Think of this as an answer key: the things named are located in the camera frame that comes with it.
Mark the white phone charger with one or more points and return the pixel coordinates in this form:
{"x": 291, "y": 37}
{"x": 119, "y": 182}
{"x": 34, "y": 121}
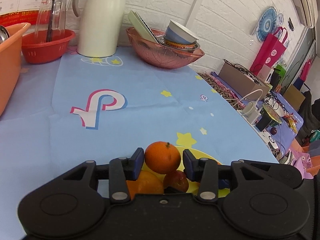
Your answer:
{"x": 251, "y": 113}

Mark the clear glass jar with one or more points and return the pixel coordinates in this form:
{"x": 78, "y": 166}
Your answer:
{"x": 50, "y": 24}

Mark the pink glass bowl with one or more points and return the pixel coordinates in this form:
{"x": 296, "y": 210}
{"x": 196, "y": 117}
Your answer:
{"x": 160, "y": 55}

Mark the white blue stacked bowl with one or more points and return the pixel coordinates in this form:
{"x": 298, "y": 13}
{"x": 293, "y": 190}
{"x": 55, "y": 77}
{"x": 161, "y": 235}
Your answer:
{"x": 178, "y": 33}

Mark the bedding calendar poster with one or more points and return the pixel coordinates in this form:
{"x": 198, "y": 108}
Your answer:
{"x": 22, "y": 0}

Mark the large orange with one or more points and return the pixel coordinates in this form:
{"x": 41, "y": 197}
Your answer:
{"x": 162, "y": 157}

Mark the green white tilted dish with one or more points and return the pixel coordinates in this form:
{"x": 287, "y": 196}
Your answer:
{"x": 141, "y": 27}

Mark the orange plastic basin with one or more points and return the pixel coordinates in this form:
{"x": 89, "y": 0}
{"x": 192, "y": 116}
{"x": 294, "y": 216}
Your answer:
{"x": 10, "y": 64}

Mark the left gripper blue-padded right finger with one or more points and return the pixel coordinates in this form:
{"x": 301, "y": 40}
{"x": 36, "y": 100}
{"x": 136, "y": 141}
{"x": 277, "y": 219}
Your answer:
{"x": 205, "y": 172}

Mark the white thermos jug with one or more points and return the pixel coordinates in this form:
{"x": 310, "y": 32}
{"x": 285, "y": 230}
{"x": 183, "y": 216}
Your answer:
{"x": 100, "y": 26}

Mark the pink gift bag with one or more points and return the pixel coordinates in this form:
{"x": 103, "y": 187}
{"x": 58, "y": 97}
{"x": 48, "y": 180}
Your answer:
{"x": 271, "y": 50}

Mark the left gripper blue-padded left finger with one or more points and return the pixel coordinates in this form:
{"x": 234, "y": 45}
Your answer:
{"x": 121, "y": 170}

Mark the blue patterned tablecloth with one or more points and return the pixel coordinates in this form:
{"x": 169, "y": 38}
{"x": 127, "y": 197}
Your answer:
{"x": 76, "y": 109}

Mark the metal bowls in basin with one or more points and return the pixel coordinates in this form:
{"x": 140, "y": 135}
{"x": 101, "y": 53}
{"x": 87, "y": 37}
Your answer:
{"x": 4, "y": 34}

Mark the cardboard box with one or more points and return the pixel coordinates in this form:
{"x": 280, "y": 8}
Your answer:
{"x": 242, "y": 83}

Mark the blue round fan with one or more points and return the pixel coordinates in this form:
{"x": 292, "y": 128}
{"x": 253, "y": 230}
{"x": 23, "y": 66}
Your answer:
{"x": 266, "y": 24}

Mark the small red plastic basket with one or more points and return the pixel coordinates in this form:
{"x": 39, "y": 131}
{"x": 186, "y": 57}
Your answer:
{"x": 39, "y": 53}

